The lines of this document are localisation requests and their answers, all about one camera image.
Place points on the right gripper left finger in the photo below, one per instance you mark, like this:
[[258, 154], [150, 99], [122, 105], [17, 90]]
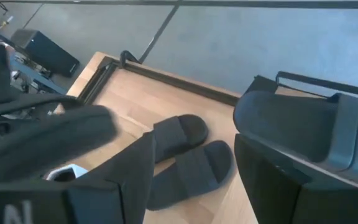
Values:
[[129, 186]]

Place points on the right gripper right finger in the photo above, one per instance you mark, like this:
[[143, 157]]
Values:
[[275, 193]]

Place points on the white angular plant pot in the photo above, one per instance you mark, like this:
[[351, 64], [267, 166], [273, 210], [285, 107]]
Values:
[[73, 171]]

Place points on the black rubber slide sandal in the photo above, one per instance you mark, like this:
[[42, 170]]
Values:
[[291, 124], [197, 171], [179, 133]]

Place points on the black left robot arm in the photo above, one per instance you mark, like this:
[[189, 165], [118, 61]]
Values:
[[42, 140]]

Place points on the black tower with blue lights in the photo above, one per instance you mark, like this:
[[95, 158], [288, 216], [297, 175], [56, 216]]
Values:
[[48, 53]]

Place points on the black aluminium table frame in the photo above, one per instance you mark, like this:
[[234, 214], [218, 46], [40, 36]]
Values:
[[172, 81]]

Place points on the black frame hook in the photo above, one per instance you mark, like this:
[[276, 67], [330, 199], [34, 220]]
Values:
[[127, 57]]

